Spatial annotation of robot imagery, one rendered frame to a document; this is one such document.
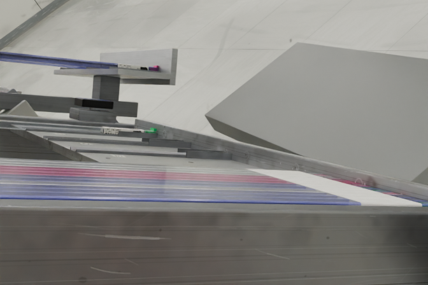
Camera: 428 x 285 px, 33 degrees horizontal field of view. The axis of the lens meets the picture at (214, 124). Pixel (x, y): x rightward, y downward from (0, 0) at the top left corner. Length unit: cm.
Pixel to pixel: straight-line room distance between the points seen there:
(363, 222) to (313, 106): 67
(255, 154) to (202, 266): 39
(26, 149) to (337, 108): 47
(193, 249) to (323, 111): 72
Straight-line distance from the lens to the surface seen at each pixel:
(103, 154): 79
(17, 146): 110
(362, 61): 123
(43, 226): 40
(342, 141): 103
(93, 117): 112
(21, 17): 871
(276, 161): 79
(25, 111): 135
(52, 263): 41
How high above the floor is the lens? 108
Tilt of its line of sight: 21 degrees down
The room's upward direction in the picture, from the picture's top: 34 degrees counter-clockwise
